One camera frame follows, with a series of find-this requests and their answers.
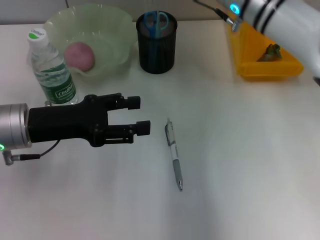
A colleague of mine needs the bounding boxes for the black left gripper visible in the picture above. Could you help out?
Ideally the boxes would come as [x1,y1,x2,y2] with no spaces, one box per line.
[27,92,152,148]

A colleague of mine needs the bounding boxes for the silver white ballpoint pen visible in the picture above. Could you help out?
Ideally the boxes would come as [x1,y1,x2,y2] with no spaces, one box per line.
[164,116,184,193]

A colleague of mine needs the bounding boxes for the pink peach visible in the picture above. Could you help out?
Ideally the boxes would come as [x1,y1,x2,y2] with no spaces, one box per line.
[63,41,96,73]

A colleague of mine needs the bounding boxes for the clear green-label water bottle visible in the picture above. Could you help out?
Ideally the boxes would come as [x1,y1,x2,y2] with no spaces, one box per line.
[26,27,80,106]

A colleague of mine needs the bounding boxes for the light blue scissors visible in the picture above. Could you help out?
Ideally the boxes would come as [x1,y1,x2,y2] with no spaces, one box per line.
[142,10,169,65]

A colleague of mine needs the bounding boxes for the green plastic wrapper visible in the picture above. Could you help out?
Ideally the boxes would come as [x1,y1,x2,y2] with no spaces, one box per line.
[255,42,285,63]

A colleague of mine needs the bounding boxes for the black mesh pen holder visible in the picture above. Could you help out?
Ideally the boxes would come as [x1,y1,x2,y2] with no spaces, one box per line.
[135,10,178,74]

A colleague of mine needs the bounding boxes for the translucent green fruit bowl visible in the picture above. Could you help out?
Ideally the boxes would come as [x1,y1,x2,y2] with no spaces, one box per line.
[43,3,134,83]

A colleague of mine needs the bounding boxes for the yellow plastic storage bin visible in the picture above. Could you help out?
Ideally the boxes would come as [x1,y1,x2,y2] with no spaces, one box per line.
[226,17,305,82]

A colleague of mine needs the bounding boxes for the left gripper cable with connector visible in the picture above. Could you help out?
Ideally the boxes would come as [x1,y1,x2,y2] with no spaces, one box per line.
[1,99,62,166]

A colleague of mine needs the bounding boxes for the gripper cable with connector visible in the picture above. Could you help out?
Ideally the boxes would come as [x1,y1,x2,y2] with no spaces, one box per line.
[193,0,244,33]
[1,99,62,166]

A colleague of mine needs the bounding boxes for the right gripper cable with connector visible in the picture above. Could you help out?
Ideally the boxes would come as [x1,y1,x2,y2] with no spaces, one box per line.
[193,0,244,33]

